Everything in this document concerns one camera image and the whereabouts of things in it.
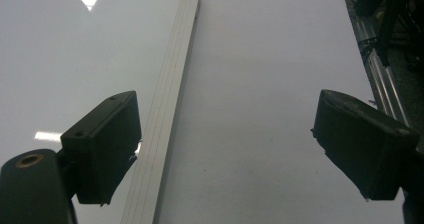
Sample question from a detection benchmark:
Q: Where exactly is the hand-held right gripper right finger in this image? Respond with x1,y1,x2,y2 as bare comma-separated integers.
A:
311,89,422,201

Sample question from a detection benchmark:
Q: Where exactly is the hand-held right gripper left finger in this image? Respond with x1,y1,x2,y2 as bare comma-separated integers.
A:
60,90,143,206

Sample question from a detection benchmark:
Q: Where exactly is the black metal stand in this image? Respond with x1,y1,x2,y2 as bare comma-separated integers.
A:
339,0,424,70

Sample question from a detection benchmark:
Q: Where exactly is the aluminium table edge rail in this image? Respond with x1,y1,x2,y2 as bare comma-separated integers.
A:
343,0,424,224

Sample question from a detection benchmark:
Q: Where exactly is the white whiteboard with aluminium frame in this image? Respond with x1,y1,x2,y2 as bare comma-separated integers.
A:
0,0,202,224

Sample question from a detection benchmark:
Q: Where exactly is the black cable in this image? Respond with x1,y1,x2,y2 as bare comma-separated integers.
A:
357,36,381,59

